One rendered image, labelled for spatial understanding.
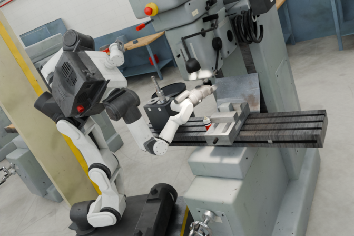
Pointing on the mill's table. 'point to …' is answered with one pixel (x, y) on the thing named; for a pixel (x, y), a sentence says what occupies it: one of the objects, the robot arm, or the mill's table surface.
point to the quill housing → (195, 47)
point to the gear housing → (183, 12)
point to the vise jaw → (224, 117)
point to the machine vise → (224, 133)
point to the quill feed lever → (217, 43)
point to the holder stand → (159, 111)
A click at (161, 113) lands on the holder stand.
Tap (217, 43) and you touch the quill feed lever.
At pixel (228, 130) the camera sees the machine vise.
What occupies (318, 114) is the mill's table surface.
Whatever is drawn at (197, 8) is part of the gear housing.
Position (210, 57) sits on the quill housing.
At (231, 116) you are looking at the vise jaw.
